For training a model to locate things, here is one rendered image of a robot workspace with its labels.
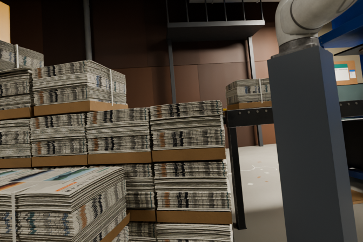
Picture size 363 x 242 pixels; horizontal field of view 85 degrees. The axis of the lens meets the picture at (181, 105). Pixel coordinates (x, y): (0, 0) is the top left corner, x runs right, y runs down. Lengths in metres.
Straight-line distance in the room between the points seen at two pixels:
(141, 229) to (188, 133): 0.43
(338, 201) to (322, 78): 0.44
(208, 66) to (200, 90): 0.61
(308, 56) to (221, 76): 3.97
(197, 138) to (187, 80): 3.90
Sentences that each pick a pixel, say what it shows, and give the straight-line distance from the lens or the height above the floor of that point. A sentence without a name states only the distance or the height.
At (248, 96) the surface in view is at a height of 0.90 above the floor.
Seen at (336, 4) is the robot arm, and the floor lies 1.09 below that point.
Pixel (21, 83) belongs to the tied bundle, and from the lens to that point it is 1.20.
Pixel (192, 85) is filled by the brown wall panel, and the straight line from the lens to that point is 4.62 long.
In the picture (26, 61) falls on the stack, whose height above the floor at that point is 1.20.
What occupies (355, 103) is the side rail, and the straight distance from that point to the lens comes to 1.97.
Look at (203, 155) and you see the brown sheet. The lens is 0.77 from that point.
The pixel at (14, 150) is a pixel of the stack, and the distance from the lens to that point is 1.23.
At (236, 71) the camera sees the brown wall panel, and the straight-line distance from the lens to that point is 4.97.
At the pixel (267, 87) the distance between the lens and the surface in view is 1.70.
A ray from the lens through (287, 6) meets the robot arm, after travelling 1.01.
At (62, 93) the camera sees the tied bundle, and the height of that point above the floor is 0.92.
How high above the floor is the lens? 0.77
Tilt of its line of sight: 4 degrees up
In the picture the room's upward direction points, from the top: 5 degrees counter-clockwise
